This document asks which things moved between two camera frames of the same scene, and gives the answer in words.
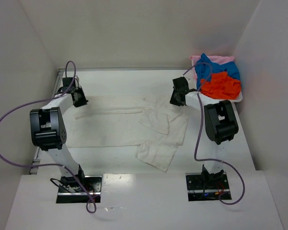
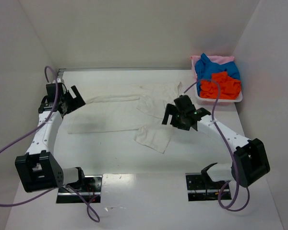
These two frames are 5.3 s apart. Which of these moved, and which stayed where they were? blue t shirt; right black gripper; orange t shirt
Moved: right black gripper
Stayed: orange t shirt; blue t shirt
